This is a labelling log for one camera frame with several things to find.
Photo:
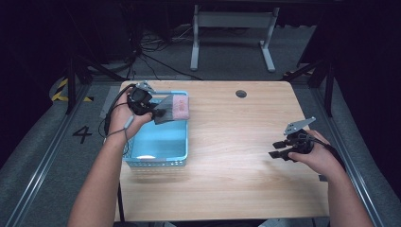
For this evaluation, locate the person's right hand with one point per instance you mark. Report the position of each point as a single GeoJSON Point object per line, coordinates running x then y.
{"type": "Point", "coordinates": [321, 157]}

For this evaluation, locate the grey floor tape strip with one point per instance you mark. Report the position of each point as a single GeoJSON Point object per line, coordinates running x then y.
{"type": "Point", "coordinates": [108, 99]}

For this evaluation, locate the light blue plastic basket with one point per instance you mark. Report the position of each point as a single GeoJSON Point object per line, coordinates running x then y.
{"type": "Point", "coordinates": [157, 142]}

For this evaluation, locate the white metal desk frame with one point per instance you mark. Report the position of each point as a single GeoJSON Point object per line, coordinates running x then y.
{"type": "Point", "coordinates": [233, 19]}

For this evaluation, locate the yellow black hazard tape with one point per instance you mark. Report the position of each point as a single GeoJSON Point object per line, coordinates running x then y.
{"type": "Point", "coordinates": [60, 91]}

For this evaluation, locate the aluminium floor rail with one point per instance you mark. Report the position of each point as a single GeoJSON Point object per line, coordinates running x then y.
{"type": "Point", "coordinates": [47, 151]}
{"type": "Point", "coordinates": [362, 189]}

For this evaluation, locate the black metal stand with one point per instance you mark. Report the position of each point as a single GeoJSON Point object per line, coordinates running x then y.
{"type": "Point", "coordinates": [329, 88]}
{"type": "Point", "coordinates": [72, 85]}

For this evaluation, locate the person's left hand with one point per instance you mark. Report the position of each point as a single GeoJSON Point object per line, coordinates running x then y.
{"type": "Point", "coordinates": [121, 121]}

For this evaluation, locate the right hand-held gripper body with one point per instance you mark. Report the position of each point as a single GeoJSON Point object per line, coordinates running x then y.
{"type": "Point", "coordinates": [299, 143]}

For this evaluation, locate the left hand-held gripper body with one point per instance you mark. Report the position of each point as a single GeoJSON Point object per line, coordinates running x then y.
{"type": "Point", "coordinates": [140, 99]}

